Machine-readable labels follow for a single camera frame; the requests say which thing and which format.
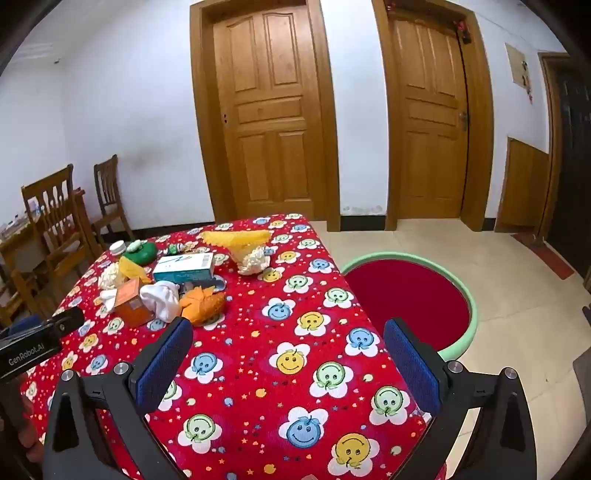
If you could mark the yellow wrapper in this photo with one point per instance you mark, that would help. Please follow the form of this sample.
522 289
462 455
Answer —
130 269

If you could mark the beige wall box cover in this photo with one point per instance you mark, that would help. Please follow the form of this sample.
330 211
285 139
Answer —
516 69

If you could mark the white sock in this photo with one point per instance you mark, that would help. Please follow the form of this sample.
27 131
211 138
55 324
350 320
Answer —
161 300

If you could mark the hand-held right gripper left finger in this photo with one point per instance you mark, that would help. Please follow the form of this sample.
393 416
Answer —
161 364

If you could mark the person's left hand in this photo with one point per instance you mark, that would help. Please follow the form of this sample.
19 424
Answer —
32 434

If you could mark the orange box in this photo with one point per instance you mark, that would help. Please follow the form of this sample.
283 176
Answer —
131 307

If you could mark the yellow spiky sponge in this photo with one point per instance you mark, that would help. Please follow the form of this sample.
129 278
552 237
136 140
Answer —
235 240

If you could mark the white lidded jar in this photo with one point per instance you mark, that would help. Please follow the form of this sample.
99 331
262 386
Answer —
117 247

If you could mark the green white small toy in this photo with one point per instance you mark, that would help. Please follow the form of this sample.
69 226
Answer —
173 249

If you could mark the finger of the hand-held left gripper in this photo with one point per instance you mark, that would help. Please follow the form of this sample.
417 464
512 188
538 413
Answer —
69 319

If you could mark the low wooden wall panel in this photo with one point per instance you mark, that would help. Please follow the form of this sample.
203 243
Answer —
521 184

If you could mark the white tissue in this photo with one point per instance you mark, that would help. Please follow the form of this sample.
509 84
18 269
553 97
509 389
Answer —
254 263
108 277

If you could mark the dark door with wooden frame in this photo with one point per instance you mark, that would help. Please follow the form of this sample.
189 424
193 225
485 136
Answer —
575 161

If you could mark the red flower printed tablecloth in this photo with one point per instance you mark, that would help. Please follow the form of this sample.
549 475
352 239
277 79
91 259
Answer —
277 323

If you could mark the green flower-shaped container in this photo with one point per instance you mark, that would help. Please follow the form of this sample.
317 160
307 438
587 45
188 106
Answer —
143 254

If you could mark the wooden chair near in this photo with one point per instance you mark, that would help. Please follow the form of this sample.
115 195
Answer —
14 244

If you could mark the red basin with green rim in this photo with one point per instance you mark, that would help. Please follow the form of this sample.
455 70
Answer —
406 295

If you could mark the wooden panel door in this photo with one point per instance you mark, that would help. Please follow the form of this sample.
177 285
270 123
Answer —
268 115

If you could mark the teal and white box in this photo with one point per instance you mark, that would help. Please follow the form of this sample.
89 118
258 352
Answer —
182 267

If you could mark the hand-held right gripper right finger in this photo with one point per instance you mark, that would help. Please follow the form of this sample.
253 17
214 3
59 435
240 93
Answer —
411 364

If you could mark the red door decoration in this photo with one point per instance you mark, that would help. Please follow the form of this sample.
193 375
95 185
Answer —
463 33

